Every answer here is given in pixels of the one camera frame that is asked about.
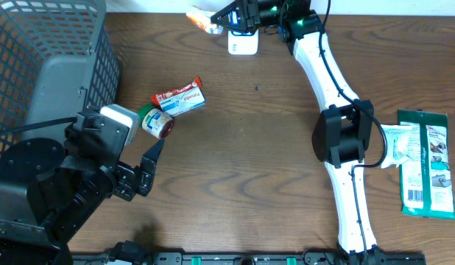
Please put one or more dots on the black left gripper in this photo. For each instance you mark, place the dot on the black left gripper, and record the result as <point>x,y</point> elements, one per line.
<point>129,180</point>

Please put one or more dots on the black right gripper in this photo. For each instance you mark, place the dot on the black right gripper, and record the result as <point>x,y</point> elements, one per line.
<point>252,12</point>

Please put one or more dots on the orange small carton box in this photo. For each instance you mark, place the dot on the orange small carton box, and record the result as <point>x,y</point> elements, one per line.
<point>202,19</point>

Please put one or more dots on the green lid glass jar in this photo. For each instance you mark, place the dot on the green lid glass jar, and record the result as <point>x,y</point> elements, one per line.
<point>155,121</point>

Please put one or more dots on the white Panadol medicine box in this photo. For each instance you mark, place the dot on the white Panadol medicine box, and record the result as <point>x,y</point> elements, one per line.
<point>183,102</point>

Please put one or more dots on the red snack stick sachet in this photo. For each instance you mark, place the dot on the red snack stick sachet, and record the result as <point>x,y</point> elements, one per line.
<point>158,97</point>

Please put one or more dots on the teal white tissue pack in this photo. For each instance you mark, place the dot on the teal white tissue pack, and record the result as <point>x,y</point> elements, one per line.
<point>397,137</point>

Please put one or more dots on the green white wipes packet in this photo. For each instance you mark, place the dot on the green white wipes packet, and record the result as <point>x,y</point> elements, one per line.
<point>426,186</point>

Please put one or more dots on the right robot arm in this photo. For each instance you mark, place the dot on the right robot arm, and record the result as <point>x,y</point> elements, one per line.
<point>341,135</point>

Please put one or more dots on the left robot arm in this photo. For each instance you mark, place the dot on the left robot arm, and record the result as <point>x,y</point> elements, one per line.
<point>48,189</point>

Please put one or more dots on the white barcode scanner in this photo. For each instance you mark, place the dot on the white barcode scanner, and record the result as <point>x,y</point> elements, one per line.
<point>242,43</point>

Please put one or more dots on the grey plastic mesh basket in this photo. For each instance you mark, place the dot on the grey plastic mesh basket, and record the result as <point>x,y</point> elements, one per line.
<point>55,60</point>

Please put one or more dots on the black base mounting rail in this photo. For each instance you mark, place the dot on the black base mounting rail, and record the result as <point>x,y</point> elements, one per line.
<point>131,253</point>

